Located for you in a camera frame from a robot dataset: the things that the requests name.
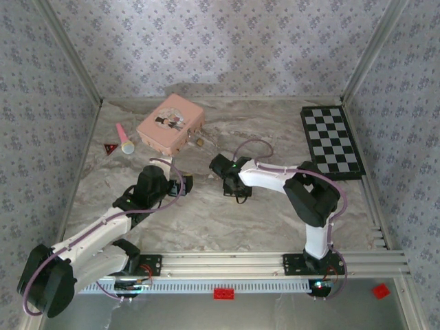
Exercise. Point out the pink tin box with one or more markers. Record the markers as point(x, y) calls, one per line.
point(168, 120)

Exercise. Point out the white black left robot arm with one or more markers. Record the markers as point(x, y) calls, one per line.
point(93, 232)

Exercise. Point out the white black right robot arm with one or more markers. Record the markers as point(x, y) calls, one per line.
point(268, 175)

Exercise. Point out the pink toy microphone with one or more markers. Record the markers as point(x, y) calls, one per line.
point(124, 139)

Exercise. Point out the red black triangle piece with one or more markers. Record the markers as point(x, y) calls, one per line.
point(110, 148)

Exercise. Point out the left controller circuit board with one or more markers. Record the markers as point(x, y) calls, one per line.
point(132, 285)

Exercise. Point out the controller circuit board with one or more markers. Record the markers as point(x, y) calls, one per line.
point(132, 285)
point(321, 286)

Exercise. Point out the red toy brick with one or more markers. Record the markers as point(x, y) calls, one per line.
point(381, 291)
point(223, 294)

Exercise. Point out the black grey chessboard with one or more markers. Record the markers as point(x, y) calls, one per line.
point(330, 144)

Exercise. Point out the right controller circuit board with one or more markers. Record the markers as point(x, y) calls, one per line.
point(321, 286)

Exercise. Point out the aluminium side rail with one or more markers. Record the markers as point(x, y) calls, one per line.
point(374, 213)
point(79, 172)

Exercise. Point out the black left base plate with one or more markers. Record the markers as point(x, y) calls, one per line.
point(154, 264)

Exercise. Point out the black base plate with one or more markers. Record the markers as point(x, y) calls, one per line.
point(154, 264)
point(292, 264)

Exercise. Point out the aluminium mounting rail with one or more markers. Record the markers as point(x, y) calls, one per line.
point(223, 263)

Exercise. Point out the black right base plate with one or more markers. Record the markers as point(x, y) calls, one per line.
point(292, 264)

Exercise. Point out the aluminium frame post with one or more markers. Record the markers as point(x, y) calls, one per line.
point(373, 51)

